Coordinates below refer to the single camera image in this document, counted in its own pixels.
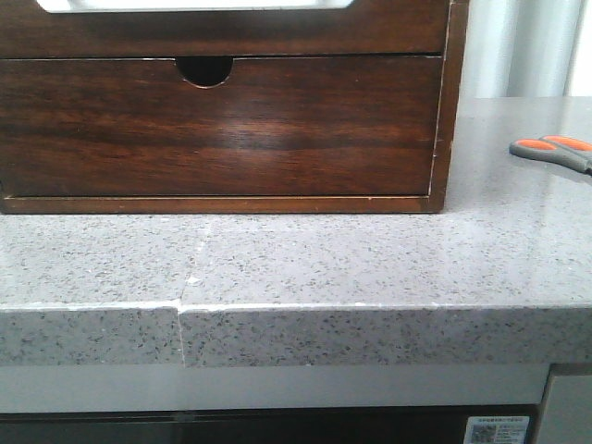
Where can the wooden drawer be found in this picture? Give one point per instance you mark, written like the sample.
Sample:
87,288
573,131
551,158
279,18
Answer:
345,125
364,27

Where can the grey orange scissors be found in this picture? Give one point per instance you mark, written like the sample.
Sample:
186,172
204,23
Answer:
560,150

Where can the white plastic drawer handle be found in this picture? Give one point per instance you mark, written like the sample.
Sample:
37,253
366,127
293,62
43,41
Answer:
132,6

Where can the dark wooden drawer cabinet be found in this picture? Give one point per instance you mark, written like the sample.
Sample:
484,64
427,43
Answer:
208,71

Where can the white QR code sticker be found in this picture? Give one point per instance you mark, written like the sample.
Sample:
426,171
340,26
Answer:
496,430

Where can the dark appliance under counter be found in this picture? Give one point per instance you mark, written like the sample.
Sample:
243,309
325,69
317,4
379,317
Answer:
300,425

